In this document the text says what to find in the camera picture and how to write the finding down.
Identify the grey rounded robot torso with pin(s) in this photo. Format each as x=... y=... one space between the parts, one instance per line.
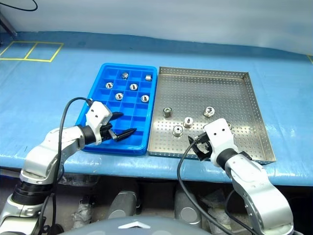
x=134 y=226

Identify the blue plastic table cover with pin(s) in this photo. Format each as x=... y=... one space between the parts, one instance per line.
x=49 y=98

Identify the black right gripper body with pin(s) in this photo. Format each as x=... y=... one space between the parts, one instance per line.
x=201 y=148

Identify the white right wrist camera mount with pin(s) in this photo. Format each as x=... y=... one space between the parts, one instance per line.
x=220 y=137

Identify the dark metal stand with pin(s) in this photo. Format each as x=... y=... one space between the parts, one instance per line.
x=8 y=24

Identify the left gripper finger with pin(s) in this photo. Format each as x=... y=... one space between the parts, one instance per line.
x=117 y=115
x=126 y=134

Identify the blue compartment tray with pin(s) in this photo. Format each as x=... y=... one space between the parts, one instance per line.
x=102 y=80

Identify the perforated metal tray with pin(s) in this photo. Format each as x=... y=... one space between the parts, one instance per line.
x=207 y=90

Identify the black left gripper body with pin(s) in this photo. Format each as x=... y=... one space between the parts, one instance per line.
x=106 y=132

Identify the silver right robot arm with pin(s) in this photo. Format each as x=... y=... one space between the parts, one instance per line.
x=254 y=186

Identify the metal nut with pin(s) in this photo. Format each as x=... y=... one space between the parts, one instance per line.
x=167 y=112
x=125 y=75
x=148 y=77
x=209 y=111
x=145 y=98
x=118 y=96
x=133 y=86
x=109 y=85

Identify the yellow tape double square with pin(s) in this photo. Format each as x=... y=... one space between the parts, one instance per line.
x=31 y=51

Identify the metal nut in tray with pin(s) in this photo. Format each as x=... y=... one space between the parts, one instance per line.
x=118 y=96
x=125 y=75
x=133 y=86
x=145 y=98
x=148 y=77
x=109 y=85

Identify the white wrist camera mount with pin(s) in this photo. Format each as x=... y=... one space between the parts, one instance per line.
x=96 y=116
x=220 y=137

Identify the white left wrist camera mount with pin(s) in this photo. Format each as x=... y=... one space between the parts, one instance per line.
x=96 y=116

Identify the grey rounded robot leg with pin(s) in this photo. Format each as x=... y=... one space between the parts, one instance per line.
x=188 y=208
x=123 y=203

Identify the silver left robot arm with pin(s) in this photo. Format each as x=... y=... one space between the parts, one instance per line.
x=41 y=156

